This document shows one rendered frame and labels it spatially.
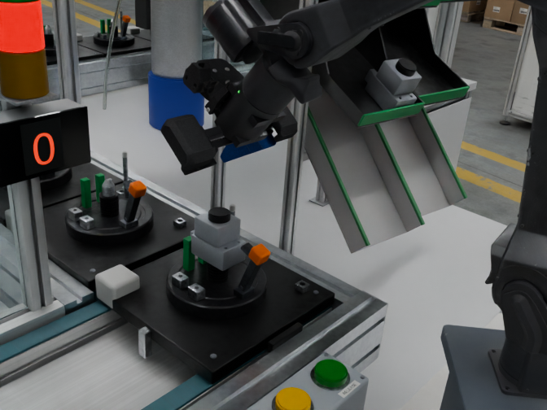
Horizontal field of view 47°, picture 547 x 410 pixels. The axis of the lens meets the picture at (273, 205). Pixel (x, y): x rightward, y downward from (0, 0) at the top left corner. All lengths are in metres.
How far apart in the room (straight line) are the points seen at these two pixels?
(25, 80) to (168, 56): 1.02
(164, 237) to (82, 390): 0.30
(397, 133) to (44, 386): 0.72
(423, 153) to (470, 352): 0.56
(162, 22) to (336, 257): 0.82
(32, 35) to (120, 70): 1.44
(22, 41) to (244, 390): 0.46
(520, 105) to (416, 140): 3.92
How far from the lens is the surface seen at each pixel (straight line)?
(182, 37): 1.71
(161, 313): 0.85
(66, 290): 0.94
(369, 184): 1.05
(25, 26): 0.71
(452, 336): 0.72
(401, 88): 0.94
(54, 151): 0.76
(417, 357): 1.00
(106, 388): 0.83
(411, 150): 1.17
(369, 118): 0.90
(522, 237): 0.61
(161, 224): 1.06
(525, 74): 5.05
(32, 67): 0.72
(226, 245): 0.83
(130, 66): 2.17
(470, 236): 1.38
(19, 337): 0.88
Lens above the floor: 1.48
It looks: 27 degrees down
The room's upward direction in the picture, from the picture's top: 4 degrees clockwise
